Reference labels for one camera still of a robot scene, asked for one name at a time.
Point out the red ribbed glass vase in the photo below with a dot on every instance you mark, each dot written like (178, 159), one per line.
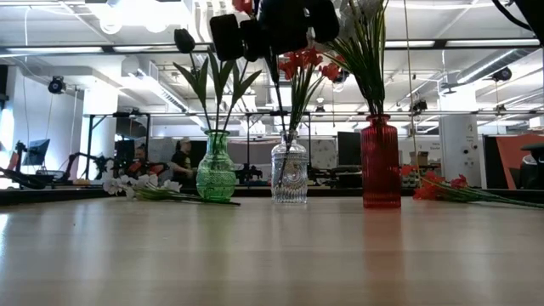
(381, 166)

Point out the person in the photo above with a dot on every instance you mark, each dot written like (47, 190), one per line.
(140, 153)
(183, 161)

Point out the black display screen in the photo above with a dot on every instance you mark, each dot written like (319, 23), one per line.
(348, 149)

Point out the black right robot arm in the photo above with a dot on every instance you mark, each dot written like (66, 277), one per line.
(533, 17)

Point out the black office chair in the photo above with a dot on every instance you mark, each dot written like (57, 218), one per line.
(533, 170)

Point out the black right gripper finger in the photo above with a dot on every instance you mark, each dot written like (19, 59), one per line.
(325, 19)
(226, 38)

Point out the clear glass vase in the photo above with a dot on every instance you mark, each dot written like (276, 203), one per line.
(290, 174)

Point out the black artificial tulip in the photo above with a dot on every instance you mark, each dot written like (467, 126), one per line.
(254, 42)
(217, 85)
(185, 40)

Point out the black overhead light bar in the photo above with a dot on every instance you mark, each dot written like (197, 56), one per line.
(106, 49)

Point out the green glass vase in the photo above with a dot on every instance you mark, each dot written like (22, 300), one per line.
(216, 174)

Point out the blue lit computer monitor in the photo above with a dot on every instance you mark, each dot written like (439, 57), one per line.
(37, 151)

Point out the black ceiling-hung camera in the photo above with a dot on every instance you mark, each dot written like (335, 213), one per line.
(420, 105)
(342, 76)
(502, 74)
(56, 84)

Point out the white building column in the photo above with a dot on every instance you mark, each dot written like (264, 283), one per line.
(461, 144)

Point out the white artificial flower bunch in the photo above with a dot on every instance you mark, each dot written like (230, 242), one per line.
(365, 64)
(115, 185)

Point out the orange fabric partition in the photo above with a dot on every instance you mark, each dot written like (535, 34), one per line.
(514, 163)

